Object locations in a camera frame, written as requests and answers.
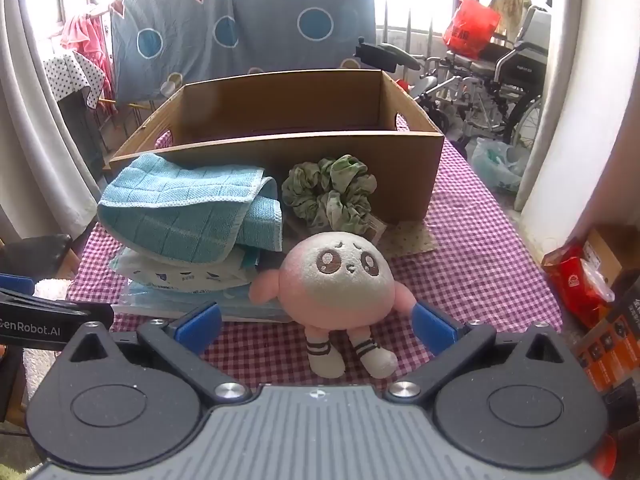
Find small brown cardboard box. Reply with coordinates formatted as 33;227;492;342
582;224;640;286

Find red plastic bag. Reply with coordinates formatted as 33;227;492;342
442;0;501;59

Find light blue checked towel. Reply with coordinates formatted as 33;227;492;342
97;154;285;265

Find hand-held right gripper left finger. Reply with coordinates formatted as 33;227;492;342
65;302;253;407

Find blue blanket with shapes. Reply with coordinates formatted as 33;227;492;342
110;0;378;103

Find yellow hanging towel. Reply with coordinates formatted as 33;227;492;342
487;0;532;43

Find white plastic bag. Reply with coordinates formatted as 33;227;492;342
470;137;529;194

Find polka dot cloth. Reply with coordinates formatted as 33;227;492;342
42;52;106;109

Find white curtain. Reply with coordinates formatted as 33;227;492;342
0;0;106;241
515;0;640;216

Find purple checked tablecloth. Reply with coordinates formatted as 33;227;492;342
65;115;566;391

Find pack of blue face masks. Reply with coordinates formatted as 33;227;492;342
111;280;296;323

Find brown paper packet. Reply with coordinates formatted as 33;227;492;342
362;215;388;243

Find orange and black box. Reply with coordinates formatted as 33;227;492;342
575;285;640;392

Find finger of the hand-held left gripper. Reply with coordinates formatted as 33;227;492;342
0;274;37;302

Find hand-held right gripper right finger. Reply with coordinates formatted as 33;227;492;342
384;301;576;406

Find wheelchair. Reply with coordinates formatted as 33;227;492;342
400;5;551;146

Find black saddle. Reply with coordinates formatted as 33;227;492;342
355;40;422;74

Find pink clothes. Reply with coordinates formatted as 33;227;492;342
60;10;114;102

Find green fabric scrunchie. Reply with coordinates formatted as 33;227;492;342
281;155;378;233

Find small brown packet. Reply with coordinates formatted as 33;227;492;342
382;220;437;257

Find white wet wipes pack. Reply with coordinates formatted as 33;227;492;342
107;245;261;293

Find white fluffy rug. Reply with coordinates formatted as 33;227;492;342
22;277;77;401

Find pink and white plush toy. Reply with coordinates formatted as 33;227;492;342
248;230;418;380

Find red package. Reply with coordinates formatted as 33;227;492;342
542;245;616;317

